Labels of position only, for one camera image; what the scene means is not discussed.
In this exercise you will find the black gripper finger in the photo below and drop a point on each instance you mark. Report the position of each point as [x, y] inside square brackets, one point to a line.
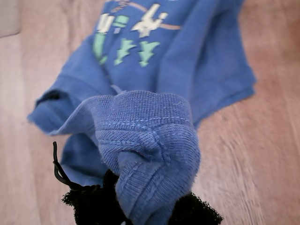
[194, 213]
[93, 206]

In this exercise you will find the blue printed T-shirt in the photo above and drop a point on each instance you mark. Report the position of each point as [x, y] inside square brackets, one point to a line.
[187, 70]

